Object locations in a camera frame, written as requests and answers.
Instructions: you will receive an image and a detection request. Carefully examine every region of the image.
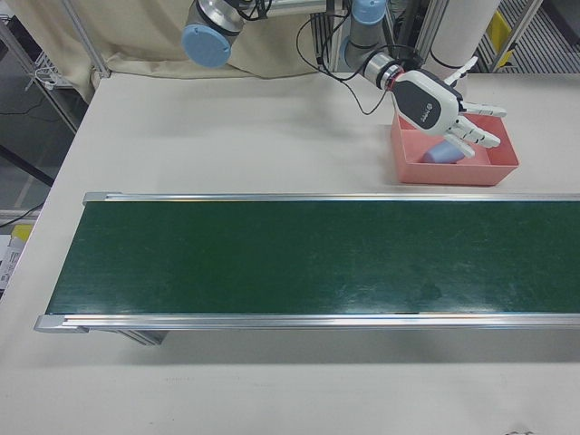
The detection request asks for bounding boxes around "aluminium frame post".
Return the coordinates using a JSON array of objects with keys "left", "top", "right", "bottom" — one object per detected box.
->
[
  {"left": 63, "top": 0, "right": 112, "bottom": 78},
  {"left": 405, "top": 0, "right": 450, "bottom": 60}
]

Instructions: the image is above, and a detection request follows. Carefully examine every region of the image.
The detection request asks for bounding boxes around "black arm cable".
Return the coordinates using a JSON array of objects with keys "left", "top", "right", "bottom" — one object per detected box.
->
[{"left": 296, "top": 17, "right": 400, "bottom": 116}]

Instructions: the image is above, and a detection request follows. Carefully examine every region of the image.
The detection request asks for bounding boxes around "beige curtain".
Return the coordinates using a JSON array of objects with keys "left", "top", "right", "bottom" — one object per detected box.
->
[{"left": 11, "top": 0, "right": 332, "bottom": 92}]

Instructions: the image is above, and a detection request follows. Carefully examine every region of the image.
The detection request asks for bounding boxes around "green conveyor belt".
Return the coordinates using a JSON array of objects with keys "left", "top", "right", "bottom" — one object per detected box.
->
[{"left": 44, "top": 201, "right": 580, "bottom": 316}]

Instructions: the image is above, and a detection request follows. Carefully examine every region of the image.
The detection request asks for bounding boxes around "pink plastic box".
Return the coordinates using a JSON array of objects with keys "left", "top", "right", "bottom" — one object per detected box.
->
[{"left": 390, "top": 111, "right": 520, "bottom": 187}]

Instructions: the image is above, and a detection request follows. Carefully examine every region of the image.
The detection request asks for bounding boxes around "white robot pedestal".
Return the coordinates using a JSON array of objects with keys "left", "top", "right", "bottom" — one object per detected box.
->
[{"left": 429, "top": 0, "right": 499, "bottom": 72}]

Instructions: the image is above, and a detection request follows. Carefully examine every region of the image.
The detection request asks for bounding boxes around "aluminium conveyor leg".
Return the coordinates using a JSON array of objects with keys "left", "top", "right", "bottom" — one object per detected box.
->
[{"left": 112, "top": 329, "right": 171, "bottom": 349}]

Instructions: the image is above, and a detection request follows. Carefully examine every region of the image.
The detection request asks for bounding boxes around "aluminium conveyor side rail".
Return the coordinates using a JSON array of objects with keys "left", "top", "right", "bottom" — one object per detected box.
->
[
  {"left": 34, "top": 311, "right": 580, "bottom": 334},
  {"left": 83, "top": 190, "right": 580, "bottom": 204}
]

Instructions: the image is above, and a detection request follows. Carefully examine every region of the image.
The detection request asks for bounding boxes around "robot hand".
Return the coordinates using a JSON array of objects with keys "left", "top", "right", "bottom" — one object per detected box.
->
[{"left": 391, "top": 55, "right": 508, "bottom": 160}]

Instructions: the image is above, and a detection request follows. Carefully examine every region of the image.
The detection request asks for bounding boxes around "printed cardboard box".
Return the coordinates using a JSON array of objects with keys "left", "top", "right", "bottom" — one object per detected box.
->
[{"left": 0, "top": 221, "right": 35, "bottom": 295}]

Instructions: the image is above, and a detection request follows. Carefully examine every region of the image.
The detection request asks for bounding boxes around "slotted metal grille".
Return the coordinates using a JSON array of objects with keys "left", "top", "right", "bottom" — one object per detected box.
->
[{"left": 479, "top": 0, "right": 580, "bottom": 73}]

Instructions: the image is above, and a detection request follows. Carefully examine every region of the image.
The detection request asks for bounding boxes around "light blue plastic cup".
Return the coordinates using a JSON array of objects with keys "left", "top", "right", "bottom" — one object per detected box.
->
[{"left": 420, "top": 140, "right": 466, "bottom": 165}]

